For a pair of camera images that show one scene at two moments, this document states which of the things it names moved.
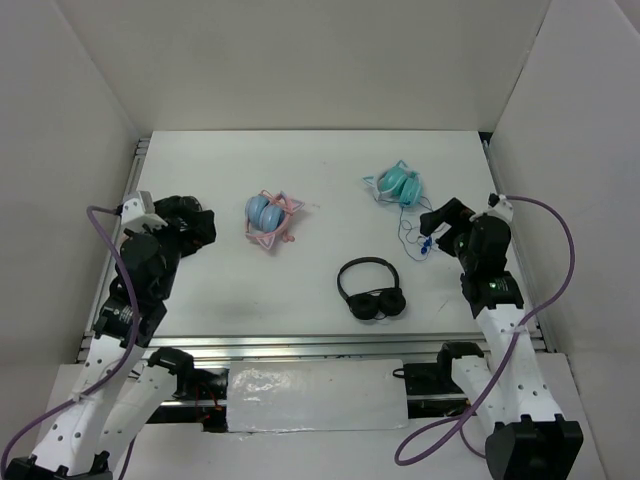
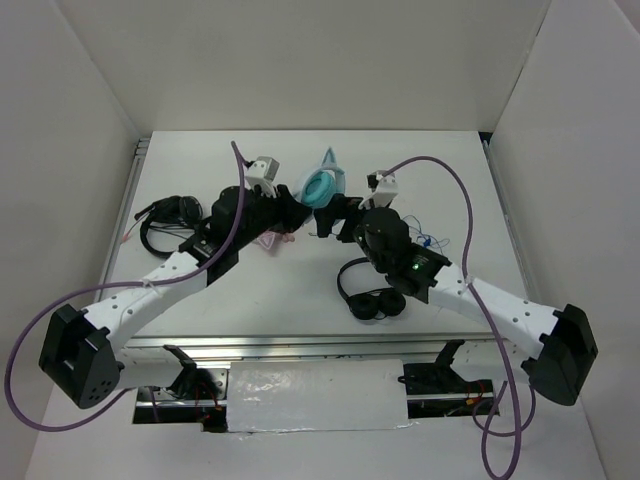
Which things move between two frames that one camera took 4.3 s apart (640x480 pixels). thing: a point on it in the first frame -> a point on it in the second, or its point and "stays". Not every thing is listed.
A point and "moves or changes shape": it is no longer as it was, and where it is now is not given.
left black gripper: (201, 232) -> (289, 212)
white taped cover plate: (305, 395) stays
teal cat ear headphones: (399, 183) -> (322, 185)
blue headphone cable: (415, 251) moves or changes shape
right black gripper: (453, 212) -> (341, 207)
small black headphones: (365, 306) stays
